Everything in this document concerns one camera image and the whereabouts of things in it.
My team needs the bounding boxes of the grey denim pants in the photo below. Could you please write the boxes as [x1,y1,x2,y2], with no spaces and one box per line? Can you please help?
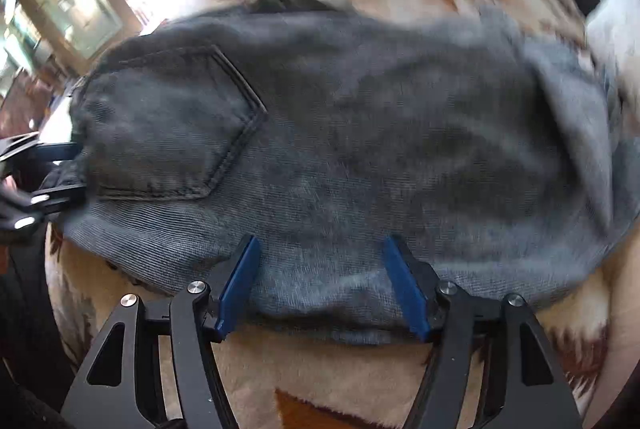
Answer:
[46,0,639,343]

